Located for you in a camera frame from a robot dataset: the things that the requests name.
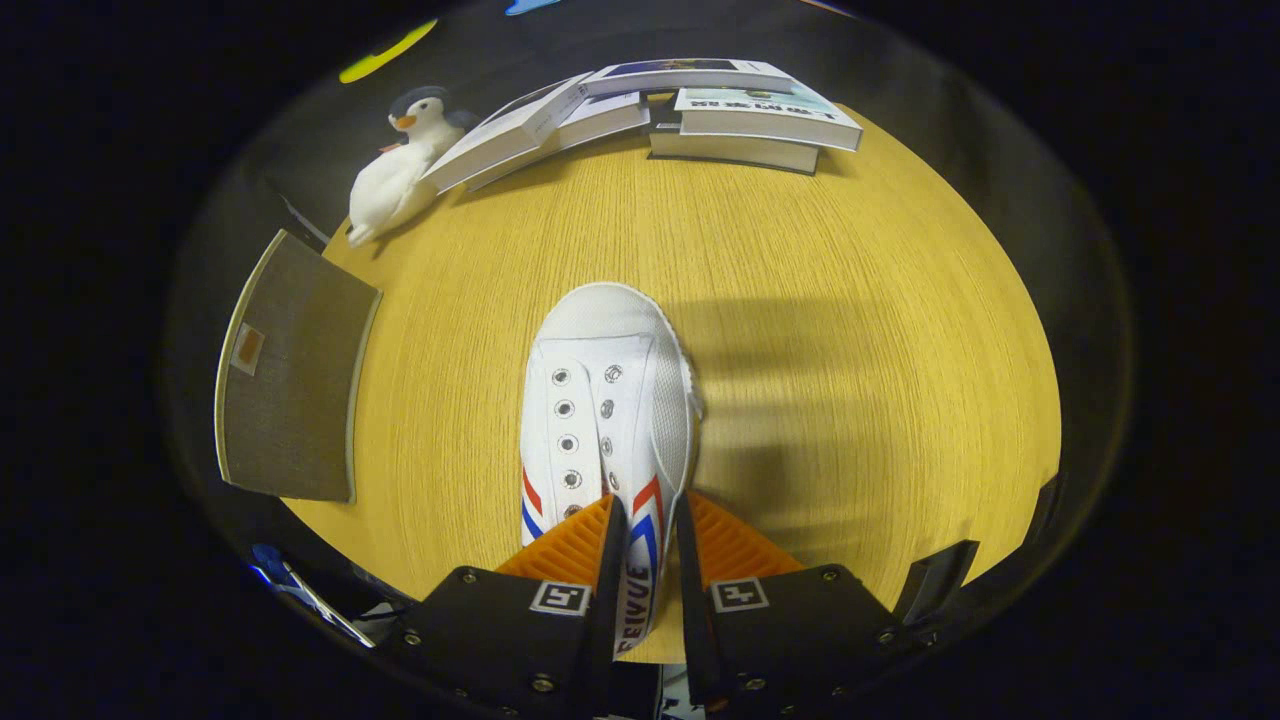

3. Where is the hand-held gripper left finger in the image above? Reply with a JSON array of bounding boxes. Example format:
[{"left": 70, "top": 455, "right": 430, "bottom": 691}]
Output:
[{"left": 385, "top": 493, "right": 629, "bottom": 720}]

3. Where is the book with pale green cover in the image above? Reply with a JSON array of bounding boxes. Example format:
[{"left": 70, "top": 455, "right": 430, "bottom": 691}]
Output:
[{"left": 672, "top": 85, "right": 864, "bottom": 153}]

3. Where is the white plush toy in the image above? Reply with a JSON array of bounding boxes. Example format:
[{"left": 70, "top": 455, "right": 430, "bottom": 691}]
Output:
[{"left": 346, "top": 140, "right": 441, "bottom": 248}]

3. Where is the book with blue picture cover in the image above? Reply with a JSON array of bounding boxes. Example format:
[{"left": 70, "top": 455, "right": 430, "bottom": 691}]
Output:
[{"left": 580, "top": 58, "right": 796, "bottom": 98}]

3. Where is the blue plastic object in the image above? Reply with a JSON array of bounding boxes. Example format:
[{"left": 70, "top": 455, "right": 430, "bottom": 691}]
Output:
[{"left": 248, "top": 543, "right": 376, "bottom": 649}]

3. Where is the dark grey book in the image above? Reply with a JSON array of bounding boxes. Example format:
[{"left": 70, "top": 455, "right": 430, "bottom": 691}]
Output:
[{"left": 648, "top": 110, "right": 821, "bottom": 176}]

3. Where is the white book with portrait cover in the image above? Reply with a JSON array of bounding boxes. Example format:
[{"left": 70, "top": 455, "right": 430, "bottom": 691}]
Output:
[{"left": 420, "top": 72, "right": 596, "bottom": 194}]

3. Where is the penguin plush toy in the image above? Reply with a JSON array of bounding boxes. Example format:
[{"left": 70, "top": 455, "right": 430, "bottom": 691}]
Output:
[{"left": 380, "top": 86, "right": 481, "bottom": 161}]

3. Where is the white shoe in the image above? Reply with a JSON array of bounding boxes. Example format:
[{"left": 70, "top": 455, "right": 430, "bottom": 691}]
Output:
[{"left": 519, "top": 282, "right": 704, "bottom": 658}]

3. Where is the plain white book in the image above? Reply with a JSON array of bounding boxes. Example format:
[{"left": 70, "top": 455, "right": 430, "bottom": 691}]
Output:
[{"left": 465, "top": 92, "right": 651, "bottom": 193}]

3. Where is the grey fabric storage box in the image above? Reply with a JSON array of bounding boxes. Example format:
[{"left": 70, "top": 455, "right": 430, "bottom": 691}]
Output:
[{"left": 214, "top": 229, "right": 384, "bottom": 504}]

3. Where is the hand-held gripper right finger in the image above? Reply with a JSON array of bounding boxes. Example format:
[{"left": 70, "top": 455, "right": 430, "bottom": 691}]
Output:
[{"left": 675, "top": 490, "right": 936, "bottom": 716}]

